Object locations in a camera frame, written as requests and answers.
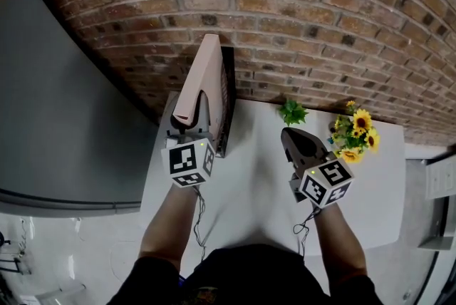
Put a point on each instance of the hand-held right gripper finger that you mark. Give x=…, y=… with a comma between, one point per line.
x=308, y=143
x=286, y=148

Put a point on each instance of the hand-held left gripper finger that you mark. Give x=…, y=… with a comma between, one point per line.
x=177, y=125
x=203, y=111

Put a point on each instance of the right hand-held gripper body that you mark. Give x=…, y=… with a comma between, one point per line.
x=326, y=180

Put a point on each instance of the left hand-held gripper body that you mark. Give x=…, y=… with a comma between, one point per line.
x=185, y=161

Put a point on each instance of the black mesh file holder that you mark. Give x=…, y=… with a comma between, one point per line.
x=231, y=90

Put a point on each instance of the pink folder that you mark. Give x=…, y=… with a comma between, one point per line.
x=203, y=68

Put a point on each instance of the person's left forearm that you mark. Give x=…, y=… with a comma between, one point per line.
x=165, y=232

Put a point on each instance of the person's right forearm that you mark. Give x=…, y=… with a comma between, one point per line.
x=340, y=243

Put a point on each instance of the small green potted plant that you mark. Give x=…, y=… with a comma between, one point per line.
x=293, y=112

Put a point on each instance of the yellow sunflower bouquet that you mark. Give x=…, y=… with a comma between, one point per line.
x=358, y=132

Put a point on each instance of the white drawer cabinet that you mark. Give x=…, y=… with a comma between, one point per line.
x=441, y=177

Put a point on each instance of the grey refrigerator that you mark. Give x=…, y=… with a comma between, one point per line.
x=64, y=100

